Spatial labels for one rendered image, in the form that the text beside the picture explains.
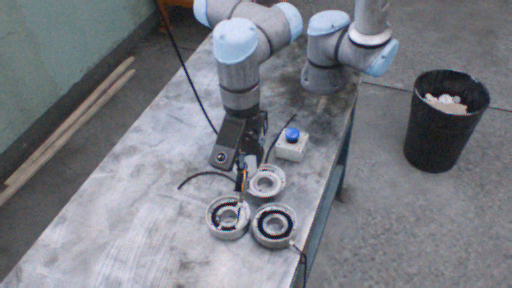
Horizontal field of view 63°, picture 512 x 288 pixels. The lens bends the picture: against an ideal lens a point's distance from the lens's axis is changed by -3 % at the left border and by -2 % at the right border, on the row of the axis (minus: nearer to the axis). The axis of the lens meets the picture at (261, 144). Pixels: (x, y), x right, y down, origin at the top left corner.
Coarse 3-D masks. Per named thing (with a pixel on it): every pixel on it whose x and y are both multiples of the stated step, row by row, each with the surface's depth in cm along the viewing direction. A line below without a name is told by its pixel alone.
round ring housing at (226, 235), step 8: (216, 200) 101; (224, 200) 102; (232, 200) 102; (208, 208) 99; (224, 208) 100; (232, 208) 100; (248, 208) 99; (208, 216) 99; (224, 216) 101; (232, 216) 102; (240, 216) 98; (248, 216) 98; (208, 224) 96; (224, 224) 97; (232, 224) 97; (248, 224) 97; (216, 232) 95; (224, 232) 94; (232, 232) 94; (240, 232) 96
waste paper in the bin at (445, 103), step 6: (426, 96) 206; (444, 96) 203; (456, 96) 204; (432, 102) 198; (438, 102) 201; (444, 102) 202; (450, 102) 202; (456, 102) 203; (438, 108) 195; (444, 108) 194; (450, 108) 193; (456, 108) 193; (462, 108) 192
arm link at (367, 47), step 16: (368, 0) 102; (384, 0) 102; (368, 16) 106; (384, 16) 106; (352, 32) 113; (368, 32) 109; (384, 32) 111; (352, 48) 115; (368, 48) 112; (384, 48) 112; (352, 64) 119; (368, 64) 115; (384, 64) 115
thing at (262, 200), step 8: (264, 168) 108; (272, 168) 108; (264, 176) 107; (272, 176) 107; (280, 176) 106; (256, 184) 105; (272, 184) 107; (248, 192) 103; (264, 192) 103; (280, 192) 102; (256, 200) 102; (264, 200) 102; (272, 200) 102
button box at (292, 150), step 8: (280, 136) 114; (304, 136) 114; (280, 144) 112; (288, 144) 112; (296, 144) 112; (304, 144) 112; (280, 152) 113; (288, 152) 112; (296, 152) 111; (304, 152) 115; (288, 160) 114; (296, 160) 113
